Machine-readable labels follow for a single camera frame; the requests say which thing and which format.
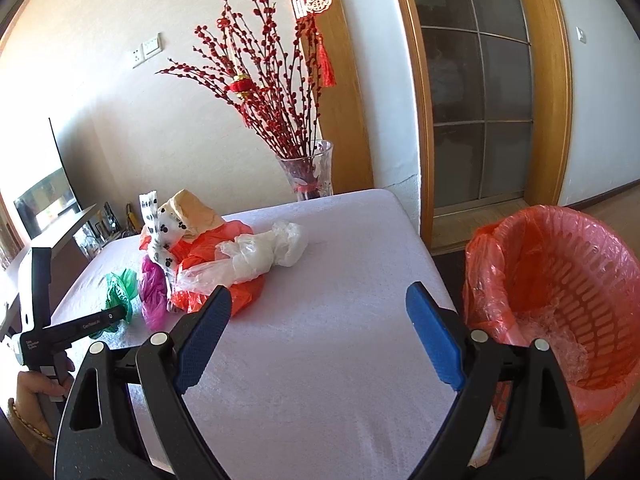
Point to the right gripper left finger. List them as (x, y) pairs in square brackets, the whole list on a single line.
[(99, 437)]

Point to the dark green plastic bag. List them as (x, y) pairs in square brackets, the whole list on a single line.
[(121, 289)]

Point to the white knotted plastic bag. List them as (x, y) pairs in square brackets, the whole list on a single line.
[(245, 258)]

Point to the red plastic trash basket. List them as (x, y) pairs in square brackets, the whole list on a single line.
[(544, 254)]

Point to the person left hand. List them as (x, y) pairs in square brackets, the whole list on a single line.
[(24, 413)]

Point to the magenta plastic bag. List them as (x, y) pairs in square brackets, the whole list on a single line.
[(153, 294)]

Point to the white black-spotted bag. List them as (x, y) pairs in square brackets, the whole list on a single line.
[(164, 227)]

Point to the television screen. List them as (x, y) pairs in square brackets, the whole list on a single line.
[(34, 182)]

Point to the orange plastic bag left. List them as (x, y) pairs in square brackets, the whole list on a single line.
[(203, 249)]

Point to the tan paper bag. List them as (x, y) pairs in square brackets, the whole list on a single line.
[(193, 216)]

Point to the clear glass vase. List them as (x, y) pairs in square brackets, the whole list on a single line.
[(311, 176)]

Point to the small red lantern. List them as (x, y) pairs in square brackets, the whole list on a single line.
[(242, 85)]

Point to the red berry branches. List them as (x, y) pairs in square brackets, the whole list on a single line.
[(284, 108)]

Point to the glass panel door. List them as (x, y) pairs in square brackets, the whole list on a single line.
[(481, 81)]

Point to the red tassel ornament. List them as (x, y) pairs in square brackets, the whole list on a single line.
[(307, 12)]

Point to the wall switch and socket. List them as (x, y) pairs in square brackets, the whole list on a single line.
[(146, 50)]

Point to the white wall switch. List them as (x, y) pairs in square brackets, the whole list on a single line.
[(581, 35)]

